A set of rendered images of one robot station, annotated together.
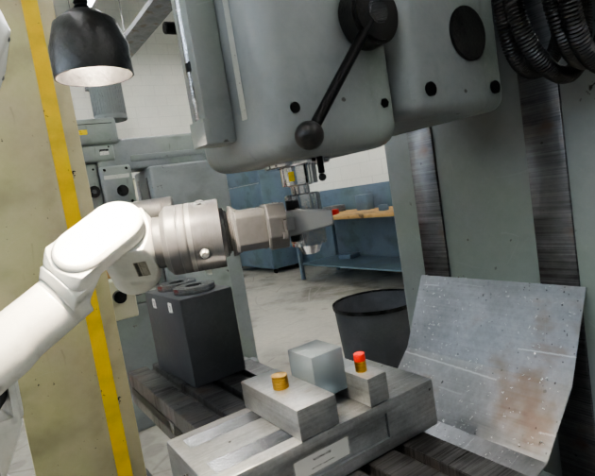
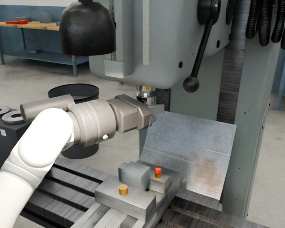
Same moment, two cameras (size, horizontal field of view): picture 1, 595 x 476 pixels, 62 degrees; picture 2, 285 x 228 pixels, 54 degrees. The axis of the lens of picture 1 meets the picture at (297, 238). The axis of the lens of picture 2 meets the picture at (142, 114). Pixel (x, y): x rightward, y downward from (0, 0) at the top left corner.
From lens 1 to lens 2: 38 cm
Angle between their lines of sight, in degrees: 34
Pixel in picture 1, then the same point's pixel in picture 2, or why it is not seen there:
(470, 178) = not seen: hidden behind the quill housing
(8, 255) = not seen: outside the picture
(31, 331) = (16, 210)
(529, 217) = (217, 91)
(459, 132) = not seen: hidden behind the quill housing
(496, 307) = (194, 129)
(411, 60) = (215, 29)
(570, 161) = (243, 71)
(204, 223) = (106, 120)
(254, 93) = (160, 53)
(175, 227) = (91, 124)
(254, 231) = (131, 122)
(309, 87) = (185, 50)
